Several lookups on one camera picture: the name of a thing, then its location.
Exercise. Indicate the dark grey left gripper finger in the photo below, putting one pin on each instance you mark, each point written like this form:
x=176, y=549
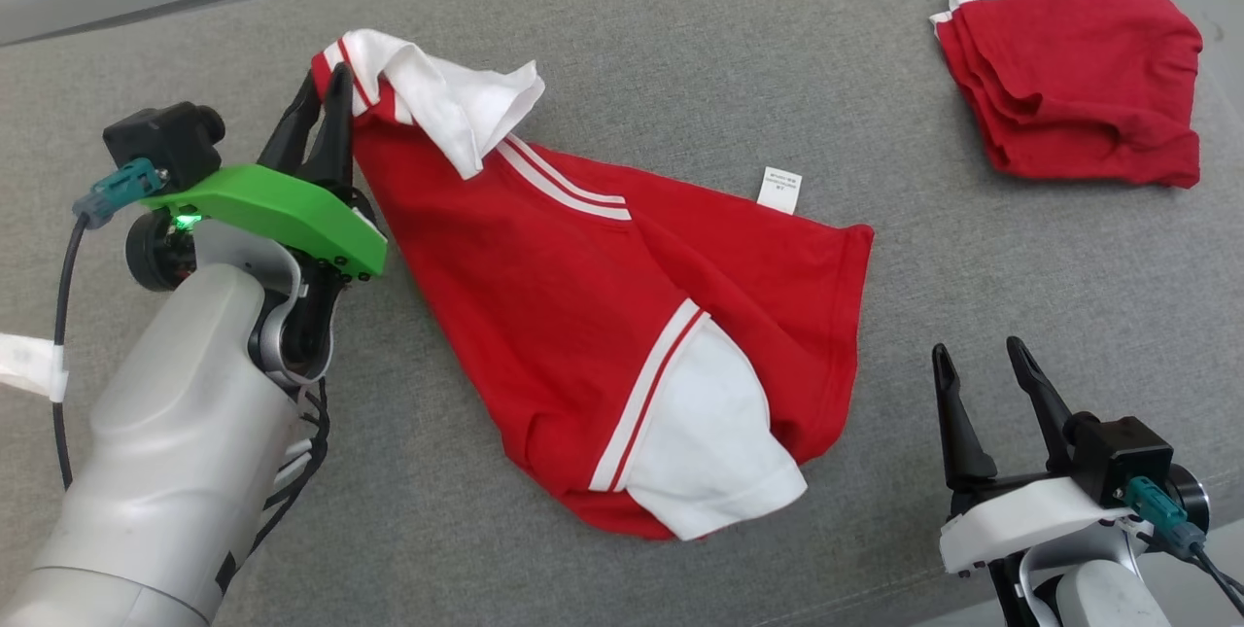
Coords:
x=292, y=136
x=335, y=141

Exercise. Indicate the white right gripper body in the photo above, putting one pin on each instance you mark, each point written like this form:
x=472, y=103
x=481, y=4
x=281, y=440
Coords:
x=1020, y=520

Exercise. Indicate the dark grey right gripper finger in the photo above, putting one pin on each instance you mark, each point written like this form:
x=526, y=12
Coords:
x=962, y=433
x=1048, y=403

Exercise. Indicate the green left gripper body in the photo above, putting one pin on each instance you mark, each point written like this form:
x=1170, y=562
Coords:
x=282, y=209

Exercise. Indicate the red shirt white sleeves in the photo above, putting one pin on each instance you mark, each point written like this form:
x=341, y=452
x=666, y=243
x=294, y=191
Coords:
x=544, y=316

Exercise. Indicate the red shorts white trim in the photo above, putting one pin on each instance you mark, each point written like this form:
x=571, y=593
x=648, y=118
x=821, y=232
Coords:
x=1079, y=73

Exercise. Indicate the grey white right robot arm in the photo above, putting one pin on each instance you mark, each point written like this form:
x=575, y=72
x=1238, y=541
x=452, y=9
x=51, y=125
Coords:
x=1098, y=598

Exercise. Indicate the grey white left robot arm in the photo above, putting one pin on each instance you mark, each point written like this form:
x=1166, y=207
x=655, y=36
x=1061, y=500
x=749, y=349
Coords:
x=165, y=452

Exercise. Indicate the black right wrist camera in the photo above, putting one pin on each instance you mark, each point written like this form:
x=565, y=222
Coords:
x=1118, y=457

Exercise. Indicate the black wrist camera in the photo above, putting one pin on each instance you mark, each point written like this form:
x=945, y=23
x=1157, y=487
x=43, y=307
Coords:
x=165, y=141
x=1118, y=457

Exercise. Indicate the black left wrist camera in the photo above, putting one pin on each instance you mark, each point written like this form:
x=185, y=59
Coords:
x=165, y=141

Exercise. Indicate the teal right camera connector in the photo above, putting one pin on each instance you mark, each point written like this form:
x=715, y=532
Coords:
x=1161, y=510

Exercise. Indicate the teal camera connector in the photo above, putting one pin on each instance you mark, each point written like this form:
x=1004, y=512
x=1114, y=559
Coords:
x=117, y=190
x=1161, y=510

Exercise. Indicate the teal left camera connector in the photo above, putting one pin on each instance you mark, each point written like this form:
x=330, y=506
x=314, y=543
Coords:
x=117, y=190

